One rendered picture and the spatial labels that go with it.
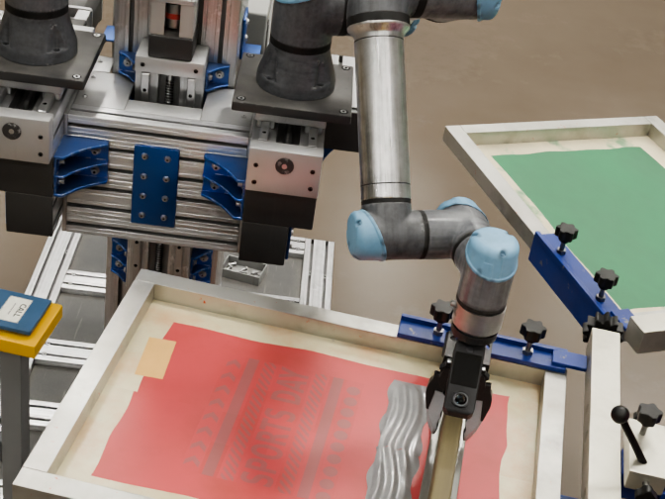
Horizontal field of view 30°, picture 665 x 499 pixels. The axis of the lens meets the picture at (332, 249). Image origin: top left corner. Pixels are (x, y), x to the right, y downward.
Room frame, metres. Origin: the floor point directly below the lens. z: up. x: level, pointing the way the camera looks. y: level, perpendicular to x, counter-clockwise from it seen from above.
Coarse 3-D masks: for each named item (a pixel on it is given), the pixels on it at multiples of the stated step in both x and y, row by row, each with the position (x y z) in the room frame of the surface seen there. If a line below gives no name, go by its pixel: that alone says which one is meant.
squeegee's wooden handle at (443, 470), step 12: (444, 420) 1.48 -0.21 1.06; (456, 420) 1.48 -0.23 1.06; (444, 432) 1.45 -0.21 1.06; (456, 432) 1.45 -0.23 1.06; (444, 444) 1.42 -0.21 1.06; (456, 444) 1.43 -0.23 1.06; (444, 456) 1.40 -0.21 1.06; (456, 456) 1.40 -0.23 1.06; (444, 468) 1.37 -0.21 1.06; (432, 480) 1.35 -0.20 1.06; (444, 480) 1.34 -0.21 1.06; (432, 492) 1.32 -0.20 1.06; (444, 492) 1.32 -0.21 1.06
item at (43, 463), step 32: (160, 288) 1.81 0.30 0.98; (192, 288) 1.82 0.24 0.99; (224, 288) 1.83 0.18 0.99; (128, 320) 1.70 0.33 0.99; (256, 320) 1.79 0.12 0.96; (288, 320) 1.79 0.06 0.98; (320, 320) 1.78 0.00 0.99; (352, 320) 1.80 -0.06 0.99; (96, 352) 1.60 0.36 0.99; (416, 352) 1.76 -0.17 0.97; (96, 384) 1.52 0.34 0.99; (544, 384) 1.70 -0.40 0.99; (64, 416) 1.43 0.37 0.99; (544, 416) 1.61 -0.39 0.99; (64, 448) 1.38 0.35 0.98; (544, 448) 1.53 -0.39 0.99; (32, 480) 1.29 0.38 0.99; (64, 480) 1.30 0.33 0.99; (544, 480) 1.45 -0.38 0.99
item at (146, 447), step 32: (128, 416) 1.49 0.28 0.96; (160, 416) 1.51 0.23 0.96; (192, 416) 1.52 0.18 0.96; (128, 448) 1.42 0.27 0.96; (160, 448) 1.43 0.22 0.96; (352, 448) 1.50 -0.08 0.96; (128, 480) 1.35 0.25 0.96; (160, 480) 1.36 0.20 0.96; (192, 480) 1.37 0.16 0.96; (224, 480) 1.38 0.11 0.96; (352, 480) 1.43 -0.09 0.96; (416, 480) 1.45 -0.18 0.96; (480, 480) 1.47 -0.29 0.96
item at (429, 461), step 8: (440, 424) 1.54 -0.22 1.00; (464, 424) 1.55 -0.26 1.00; (432, 440) 1.50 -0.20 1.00; (432, 448) 1.48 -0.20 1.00; (464, 448) 1.50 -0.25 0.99; (432, 456) 1.46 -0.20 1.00; (432, 464) 1.45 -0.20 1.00; (456, 464) 1.45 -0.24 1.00; (424, 472) 1.43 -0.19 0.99; (456, 472) 1.44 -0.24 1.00; (424, 480) 1.41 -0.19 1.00; (456, 480) 1.42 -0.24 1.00; (424, 488) 1.39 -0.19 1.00; (456, 488) 1.40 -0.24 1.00; (424, 496) 1.37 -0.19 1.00; (456, 496) 1.38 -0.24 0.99
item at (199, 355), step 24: (168, 336) 1.71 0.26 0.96; (192, 336) 1.72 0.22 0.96; (216, 336) 1.73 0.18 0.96; (192, 360) 1.66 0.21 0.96; (216, 360) 1.67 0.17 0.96; (264, 360) 1.69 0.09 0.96; (288, 360) 1.70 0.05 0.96; (312, 360) 1.71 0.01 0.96; (336, 360) 1.72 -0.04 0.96; (144, 384) 1.58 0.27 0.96; (168, 384) 1.59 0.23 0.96; (192, 384) 1.59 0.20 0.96; (384, 384) 1.67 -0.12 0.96; (360, 408) 1.60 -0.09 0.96; (384, 408) 1.61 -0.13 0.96; (504, 408) 1.66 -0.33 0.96; (360, 432) 1.54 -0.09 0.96; (480, 432) 1.59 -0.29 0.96; (504, 432) 1.60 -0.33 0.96; (480, 456) 1.53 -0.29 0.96
